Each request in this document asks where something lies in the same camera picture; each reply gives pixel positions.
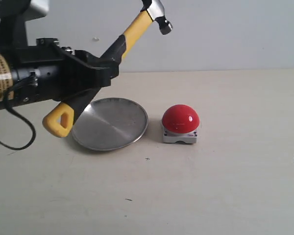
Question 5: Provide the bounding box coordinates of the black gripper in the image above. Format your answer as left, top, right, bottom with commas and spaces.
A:
11, 38, 120, 122

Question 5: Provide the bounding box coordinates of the yellow black claw hammer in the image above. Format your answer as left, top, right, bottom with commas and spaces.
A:
43, 0, 172, 138

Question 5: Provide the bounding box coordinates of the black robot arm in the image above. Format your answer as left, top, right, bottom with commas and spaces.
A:
0, 36, 126, 125

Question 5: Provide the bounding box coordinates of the red dome push button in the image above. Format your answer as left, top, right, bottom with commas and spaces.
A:
161, 104, 200, 144

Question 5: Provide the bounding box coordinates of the round steel plate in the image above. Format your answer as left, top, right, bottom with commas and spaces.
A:
71, 97, 148, 151

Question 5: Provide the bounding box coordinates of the black cable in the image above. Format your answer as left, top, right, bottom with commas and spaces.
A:
0, 39, 37, 150

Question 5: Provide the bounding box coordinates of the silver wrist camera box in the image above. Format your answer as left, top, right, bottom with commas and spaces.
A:
0, 0, 49, 50

